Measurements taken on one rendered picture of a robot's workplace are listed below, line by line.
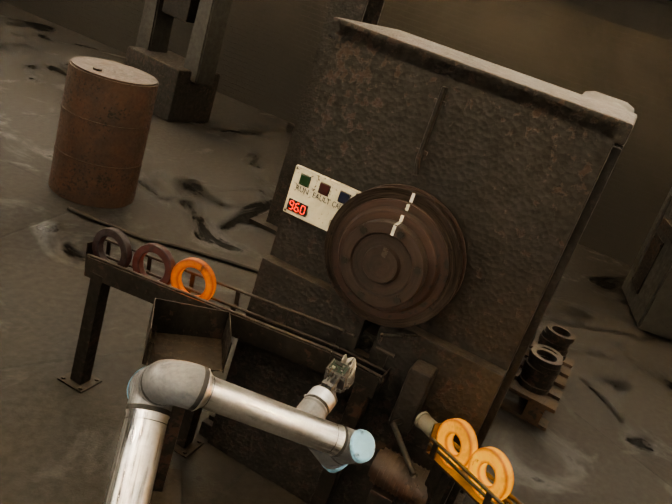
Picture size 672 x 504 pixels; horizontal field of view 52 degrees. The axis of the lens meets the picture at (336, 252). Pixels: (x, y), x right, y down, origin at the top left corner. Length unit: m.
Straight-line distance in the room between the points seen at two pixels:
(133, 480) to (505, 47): 7.11
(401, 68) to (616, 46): 5.97
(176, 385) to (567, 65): 6.93
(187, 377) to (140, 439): 0.20
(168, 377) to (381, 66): 1.22
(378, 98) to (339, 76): 0.16
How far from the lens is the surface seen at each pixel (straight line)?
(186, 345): 2.46
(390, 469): 2.37
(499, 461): 2.13
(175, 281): 2.73
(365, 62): 2.40
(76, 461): 2.85
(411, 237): 2.14
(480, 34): 8.39
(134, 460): 1.88
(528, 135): 2.26
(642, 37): 8.19
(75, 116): 4.84
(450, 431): 2.26
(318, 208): 2.48
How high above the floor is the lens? 1.88
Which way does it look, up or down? 21 degrees down
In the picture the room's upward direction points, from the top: 19 degrees clockwise
